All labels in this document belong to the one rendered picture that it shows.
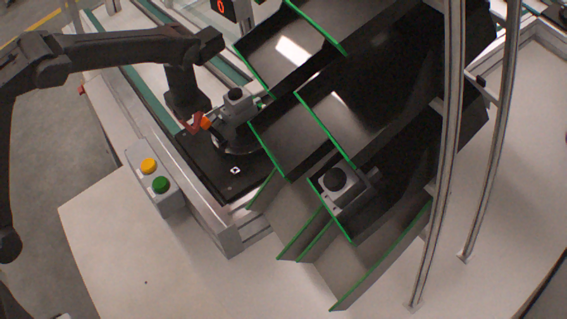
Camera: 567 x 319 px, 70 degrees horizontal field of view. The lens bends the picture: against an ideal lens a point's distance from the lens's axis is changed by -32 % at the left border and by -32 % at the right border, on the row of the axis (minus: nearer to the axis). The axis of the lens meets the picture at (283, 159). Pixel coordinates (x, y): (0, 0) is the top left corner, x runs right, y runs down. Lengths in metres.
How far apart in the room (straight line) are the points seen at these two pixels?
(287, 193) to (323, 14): 0.51
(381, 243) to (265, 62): 0.34
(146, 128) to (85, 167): 1.51
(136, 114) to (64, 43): 0.72
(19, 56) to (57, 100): 2.82
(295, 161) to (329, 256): 0.20
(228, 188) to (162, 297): 0.30
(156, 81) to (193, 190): 0.47
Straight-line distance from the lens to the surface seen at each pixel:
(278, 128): 0.89
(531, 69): 1.71
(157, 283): 1.18
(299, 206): 1.00
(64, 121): 3.24
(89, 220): 1.36
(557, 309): 1.51
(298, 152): 0.85
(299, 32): 0.78
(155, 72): 1.59
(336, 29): 0.55
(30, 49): 0.69
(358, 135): 0.65
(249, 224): 1.13
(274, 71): 0.75
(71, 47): 0.72
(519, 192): 1.29
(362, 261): 0.91
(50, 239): 2.64
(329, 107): 0.69
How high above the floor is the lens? 1.83
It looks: 48 degrees down
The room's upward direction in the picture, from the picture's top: 10 degrees counter-clockwise
